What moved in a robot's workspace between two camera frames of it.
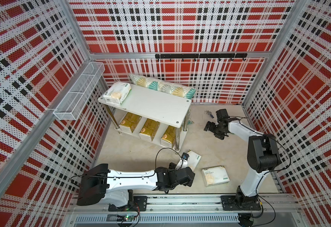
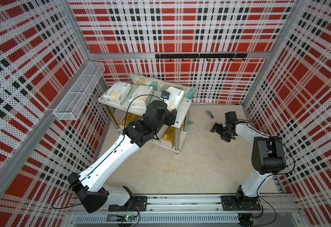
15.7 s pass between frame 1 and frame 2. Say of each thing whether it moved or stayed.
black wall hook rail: stayed
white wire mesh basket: stayed
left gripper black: moved
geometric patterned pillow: stayed
